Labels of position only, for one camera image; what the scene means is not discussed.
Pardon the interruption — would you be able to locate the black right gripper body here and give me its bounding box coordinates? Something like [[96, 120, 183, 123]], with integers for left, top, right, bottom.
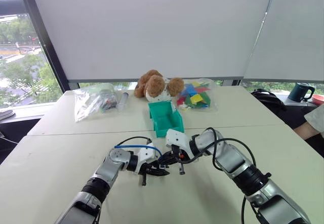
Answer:
[[170, 144, 190, 164]]

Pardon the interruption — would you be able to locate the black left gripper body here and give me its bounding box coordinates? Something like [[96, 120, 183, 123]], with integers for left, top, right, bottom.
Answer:
[[138, 161, 164, 176]]

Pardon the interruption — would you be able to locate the blue cable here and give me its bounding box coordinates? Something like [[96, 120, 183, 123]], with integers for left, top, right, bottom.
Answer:
[[114, 144, 163, 160]]

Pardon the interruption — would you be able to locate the green plastic bin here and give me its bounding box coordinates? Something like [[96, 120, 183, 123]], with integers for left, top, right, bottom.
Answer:
[[147, 101, 185, 138]]

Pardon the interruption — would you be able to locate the bag of colourful flat pieces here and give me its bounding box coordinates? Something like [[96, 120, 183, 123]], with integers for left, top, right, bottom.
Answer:
[[176, 78, 219, 113]]

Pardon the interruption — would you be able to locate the brown and white plush dog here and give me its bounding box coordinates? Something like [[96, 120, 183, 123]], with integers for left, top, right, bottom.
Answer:
[[133, 69, 185, 103]]

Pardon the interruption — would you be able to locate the clear bag with small parts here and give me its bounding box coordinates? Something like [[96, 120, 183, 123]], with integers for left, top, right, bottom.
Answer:
[[73, 83, 120, 123]]

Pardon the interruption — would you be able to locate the black bag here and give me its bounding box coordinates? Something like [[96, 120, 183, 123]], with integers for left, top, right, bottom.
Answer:
[[250, 88, 288, 111]]

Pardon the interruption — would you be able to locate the wide white roller blind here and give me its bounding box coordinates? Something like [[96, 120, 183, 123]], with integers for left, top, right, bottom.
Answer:
[[27, 0, 277, 83]]

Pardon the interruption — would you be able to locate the dark green mug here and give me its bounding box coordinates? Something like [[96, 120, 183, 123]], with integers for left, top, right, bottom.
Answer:
[[287, 82, 315, 102]]

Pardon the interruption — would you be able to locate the person's grey sleeve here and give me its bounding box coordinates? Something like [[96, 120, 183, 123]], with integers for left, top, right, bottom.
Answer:
[[303, 106, 324, 134]]

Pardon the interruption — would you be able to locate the narrow white roller blind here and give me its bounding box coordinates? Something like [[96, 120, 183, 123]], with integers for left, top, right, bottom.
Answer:
[[242, 0, 324, 83]]

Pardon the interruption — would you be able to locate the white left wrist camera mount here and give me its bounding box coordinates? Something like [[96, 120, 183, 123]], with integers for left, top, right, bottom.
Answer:
[[136, 143, 157, 174]]

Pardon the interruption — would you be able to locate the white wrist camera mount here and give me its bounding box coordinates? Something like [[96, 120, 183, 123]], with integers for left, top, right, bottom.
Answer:
[[165, 129, 191, 157], [136, 143, 157, 174]]

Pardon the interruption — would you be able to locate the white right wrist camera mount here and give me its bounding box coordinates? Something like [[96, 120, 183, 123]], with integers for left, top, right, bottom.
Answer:
[[165, 129, 191, 157]]

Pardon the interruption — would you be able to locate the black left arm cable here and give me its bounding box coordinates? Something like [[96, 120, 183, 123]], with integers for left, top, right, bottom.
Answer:
[[116, 136, 153, 149]]

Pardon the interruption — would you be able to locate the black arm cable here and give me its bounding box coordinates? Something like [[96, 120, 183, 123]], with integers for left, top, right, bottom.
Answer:
[[116, 136, 153, 149], [177, 127, 257, 172]]

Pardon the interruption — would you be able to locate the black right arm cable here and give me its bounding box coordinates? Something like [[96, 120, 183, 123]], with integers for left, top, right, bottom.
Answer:
[[177, 127, 257, 172]]

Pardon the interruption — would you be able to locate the black window frame post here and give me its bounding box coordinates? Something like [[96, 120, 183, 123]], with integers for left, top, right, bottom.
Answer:
[[16, 0, 70, 93]]

